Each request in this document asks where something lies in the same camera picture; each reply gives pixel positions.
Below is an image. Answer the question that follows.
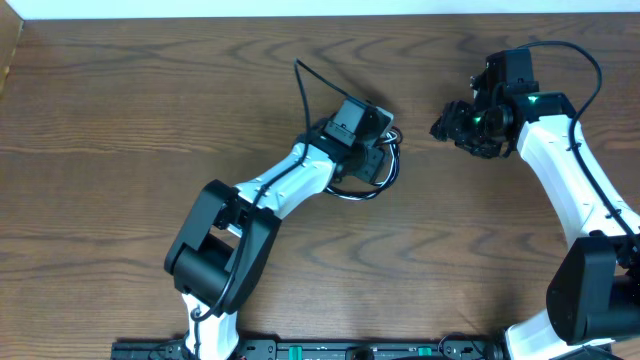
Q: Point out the wooden side panel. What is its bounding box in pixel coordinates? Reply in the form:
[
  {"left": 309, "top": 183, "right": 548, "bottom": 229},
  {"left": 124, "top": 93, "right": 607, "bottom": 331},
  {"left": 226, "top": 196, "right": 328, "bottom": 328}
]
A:
[{"left": 0, "top": 0, "right": 24, "bottom": 92}]

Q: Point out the black USB cable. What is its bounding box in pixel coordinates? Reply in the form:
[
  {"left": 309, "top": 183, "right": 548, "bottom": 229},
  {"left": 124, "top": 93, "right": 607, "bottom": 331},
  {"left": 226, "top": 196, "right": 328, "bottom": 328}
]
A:
[{"left": 323, "top": 127, "right": 403, "bottom": 201}]

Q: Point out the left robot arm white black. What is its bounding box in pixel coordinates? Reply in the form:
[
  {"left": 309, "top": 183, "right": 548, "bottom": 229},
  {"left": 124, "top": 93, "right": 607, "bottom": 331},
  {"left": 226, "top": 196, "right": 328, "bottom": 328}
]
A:
[{"left": 164, "top": 97, "right": 399, "bottom": 359}]

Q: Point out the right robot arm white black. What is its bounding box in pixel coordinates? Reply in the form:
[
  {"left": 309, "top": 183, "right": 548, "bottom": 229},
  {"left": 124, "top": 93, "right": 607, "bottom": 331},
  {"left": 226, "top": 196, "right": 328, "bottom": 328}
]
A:
[{"left": 430, "top": 44, "right": 639, "bottom": 359}]

